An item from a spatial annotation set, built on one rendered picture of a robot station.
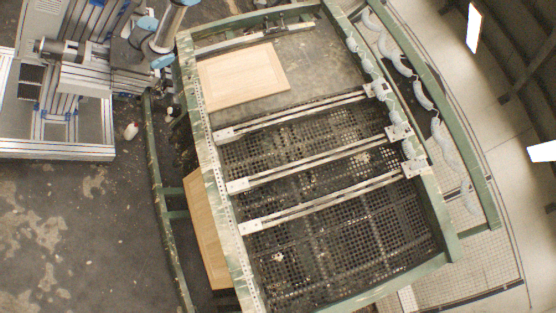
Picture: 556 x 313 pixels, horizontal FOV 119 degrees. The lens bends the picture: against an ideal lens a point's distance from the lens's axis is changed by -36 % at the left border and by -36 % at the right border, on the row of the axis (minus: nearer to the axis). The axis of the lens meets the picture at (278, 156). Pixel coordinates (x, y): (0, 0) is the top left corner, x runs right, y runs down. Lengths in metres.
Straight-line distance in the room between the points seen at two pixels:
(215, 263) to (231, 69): 1.38
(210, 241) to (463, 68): 5.96
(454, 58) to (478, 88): 0.86
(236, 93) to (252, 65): 0.25
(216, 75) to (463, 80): 5.45
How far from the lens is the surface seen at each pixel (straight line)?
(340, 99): 1.69
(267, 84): 1.75
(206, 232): 1.95
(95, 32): 1.49
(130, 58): 1.35
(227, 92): 1.74
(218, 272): 1.94
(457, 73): 6.40
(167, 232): 2.02
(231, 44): 1.98
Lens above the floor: 1.94
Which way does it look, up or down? 31 degrees down
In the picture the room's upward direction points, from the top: 60 degrees clockwise
